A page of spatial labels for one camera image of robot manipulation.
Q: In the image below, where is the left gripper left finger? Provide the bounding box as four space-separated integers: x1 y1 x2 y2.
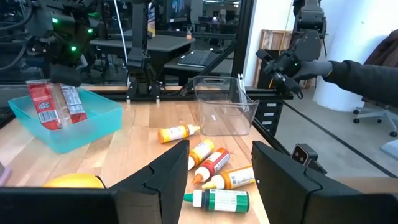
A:
108 139 190 224

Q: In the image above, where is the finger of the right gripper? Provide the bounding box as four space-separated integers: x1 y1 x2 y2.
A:
50 63 83 88

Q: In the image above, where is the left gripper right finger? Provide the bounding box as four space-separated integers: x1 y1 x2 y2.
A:
251 140 323 224

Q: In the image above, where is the red cracker package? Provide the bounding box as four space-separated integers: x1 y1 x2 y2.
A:
26 79 88 131

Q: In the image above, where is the green icing bottle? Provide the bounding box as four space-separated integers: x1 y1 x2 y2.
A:
183 189 250 214

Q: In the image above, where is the yellow icing bottle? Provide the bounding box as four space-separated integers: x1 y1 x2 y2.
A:
188 139 216 171
157 124 201 144

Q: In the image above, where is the red icing bottle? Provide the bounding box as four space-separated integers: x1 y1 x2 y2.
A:
192 147 231 185

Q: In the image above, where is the orange toy donut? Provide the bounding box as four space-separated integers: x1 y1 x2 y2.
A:
43 173 105 189

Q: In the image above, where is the clear plastic bin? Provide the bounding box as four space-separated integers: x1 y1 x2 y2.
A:
192 75 261 137

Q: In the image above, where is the person's forearm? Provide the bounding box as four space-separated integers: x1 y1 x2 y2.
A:
323 60 398 107

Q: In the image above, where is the teal plastic bin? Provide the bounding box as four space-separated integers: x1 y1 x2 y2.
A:
8 86 124 154

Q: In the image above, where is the black drawer cabinet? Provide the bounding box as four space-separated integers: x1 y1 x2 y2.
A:
254 100 284 137

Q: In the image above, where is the grey desk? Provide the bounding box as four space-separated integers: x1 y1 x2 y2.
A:
90 34 196 55

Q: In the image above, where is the black leader gripper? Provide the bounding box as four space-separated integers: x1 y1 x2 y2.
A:
255 48 304 100

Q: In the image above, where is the person's hand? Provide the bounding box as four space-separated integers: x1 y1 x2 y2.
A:
292 60 334 81

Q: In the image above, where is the office chair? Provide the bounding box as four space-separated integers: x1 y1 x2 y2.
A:
353 29 398 138

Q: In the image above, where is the black keyboard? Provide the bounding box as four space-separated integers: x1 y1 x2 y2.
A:
177 49 214 68

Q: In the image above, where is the wooden board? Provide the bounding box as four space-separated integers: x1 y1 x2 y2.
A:
253 29 295 90

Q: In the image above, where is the small grey table camera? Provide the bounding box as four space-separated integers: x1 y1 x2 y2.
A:
290 143 319 167

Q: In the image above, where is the white hanging cable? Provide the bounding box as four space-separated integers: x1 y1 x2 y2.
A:
113 0 131 85

